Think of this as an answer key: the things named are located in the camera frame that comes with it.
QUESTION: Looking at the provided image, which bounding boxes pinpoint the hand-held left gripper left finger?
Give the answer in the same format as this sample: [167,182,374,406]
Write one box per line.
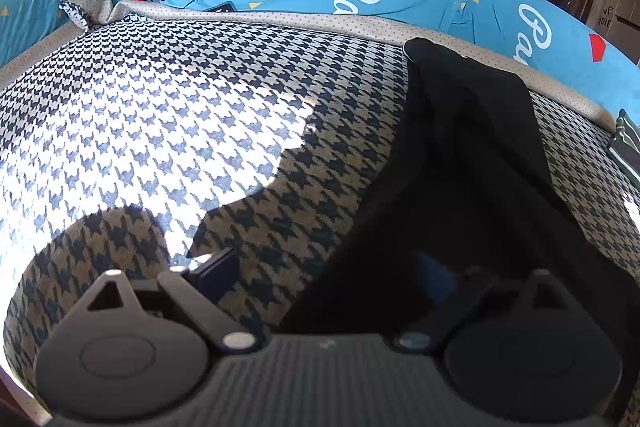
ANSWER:
[86,247,266,354]

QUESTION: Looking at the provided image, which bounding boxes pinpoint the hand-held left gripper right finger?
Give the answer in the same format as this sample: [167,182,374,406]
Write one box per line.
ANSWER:
[392,252,572,354]

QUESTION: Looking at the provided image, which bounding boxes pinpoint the black garment with white stripes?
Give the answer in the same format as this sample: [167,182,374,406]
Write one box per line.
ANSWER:
[280,37,640,413]

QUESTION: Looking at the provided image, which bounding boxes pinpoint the houndstooth bed cover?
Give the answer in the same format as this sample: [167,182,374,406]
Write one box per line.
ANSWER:
[0,0,640,408]

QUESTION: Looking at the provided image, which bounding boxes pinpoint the green grey striped folded cloth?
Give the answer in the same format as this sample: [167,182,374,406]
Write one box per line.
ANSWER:
[606,108,640,188]

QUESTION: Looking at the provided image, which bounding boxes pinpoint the white printed cloth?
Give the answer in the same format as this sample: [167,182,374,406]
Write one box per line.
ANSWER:
[597,0,621,28]

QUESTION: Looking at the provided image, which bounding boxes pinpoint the grey refrigerator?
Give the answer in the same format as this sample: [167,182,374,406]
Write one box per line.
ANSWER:
[612,0,640,68]

